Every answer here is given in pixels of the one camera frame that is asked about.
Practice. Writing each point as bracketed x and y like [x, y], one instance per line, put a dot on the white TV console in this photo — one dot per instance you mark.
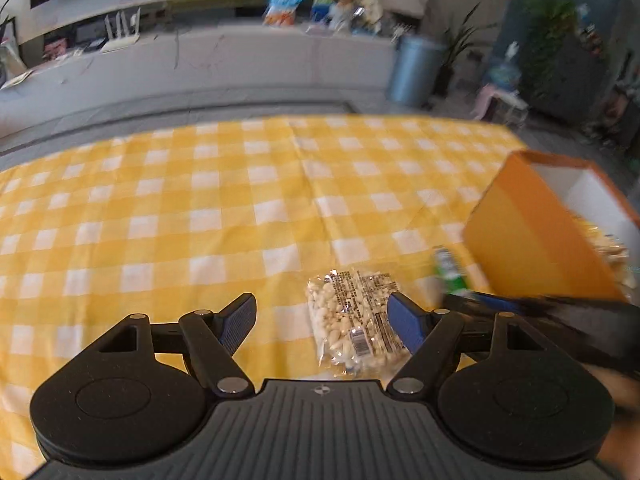
[201, 59]

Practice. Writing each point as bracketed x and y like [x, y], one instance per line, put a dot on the blue white snack bag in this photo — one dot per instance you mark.
[281, 12]

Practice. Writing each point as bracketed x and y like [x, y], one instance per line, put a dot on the mixed nuts clear bag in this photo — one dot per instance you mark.
[613, 252]

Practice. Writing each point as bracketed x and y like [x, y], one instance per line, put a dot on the person right hand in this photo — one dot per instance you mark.
[620, 450]

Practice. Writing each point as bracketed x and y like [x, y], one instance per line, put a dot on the blue water jug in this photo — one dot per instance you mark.
[506, 75]

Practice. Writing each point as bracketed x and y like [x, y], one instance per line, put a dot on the yellow checkered tablecloth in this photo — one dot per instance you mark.
[172, 220]

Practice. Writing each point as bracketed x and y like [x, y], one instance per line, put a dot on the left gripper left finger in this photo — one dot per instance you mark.
[211, 341]

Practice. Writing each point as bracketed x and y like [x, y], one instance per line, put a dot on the white round stool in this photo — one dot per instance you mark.
[507, 108]

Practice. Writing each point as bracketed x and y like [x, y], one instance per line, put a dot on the tall green potted plant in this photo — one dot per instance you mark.
[458, 39]

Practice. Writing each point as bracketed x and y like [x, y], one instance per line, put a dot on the green small snack pack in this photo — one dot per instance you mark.
[450, 274]

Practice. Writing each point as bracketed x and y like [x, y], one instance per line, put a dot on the white wifi router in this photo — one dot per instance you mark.
[121, 31]

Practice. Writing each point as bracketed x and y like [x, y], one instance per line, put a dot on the blue grey trash bin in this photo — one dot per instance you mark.
[417, 63]

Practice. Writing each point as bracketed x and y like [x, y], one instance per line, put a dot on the white peanuts clear bag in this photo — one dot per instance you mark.
[348, 314]

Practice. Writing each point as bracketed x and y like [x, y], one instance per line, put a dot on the orange cardboard box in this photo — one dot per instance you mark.
[522, 234]

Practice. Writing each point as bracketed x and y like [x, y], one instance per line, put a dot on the climbing green plant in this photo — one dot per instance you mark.
[549, 23]

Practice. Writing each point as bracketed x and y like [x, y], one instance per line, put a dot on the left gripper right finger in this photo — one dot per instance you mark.
[432, 340]

